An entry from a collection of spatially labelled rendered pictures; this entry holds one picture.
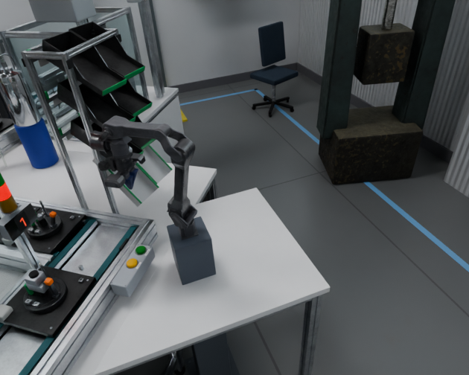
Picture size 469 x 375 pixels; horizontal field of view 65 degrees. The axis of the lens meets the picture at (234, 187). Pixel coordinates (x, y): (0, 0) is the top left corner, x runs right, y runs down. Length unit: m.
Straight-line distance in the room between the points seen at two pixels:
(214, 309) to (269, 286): 0.23
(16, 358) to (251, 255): 0.89
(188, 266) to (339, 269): 1.49
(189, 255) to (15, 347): 0.63
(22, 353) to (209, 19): 4.66
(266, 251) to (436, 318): 1.36
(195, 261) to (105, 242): 0.45
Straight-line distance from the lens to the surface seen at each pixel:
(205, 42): 5.44
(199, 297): 1.45
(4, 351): 1.51
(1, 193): 1.39
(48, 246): 1.70
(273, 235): 1.66
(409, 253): 2.95
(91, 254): 1.66
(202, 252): 1.40
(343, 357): 2.34
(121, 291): 1.46
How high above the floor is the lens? 2.01
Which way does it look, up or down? 36 degrees down
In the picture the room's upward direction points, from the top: 4 degrees counter-clockwise
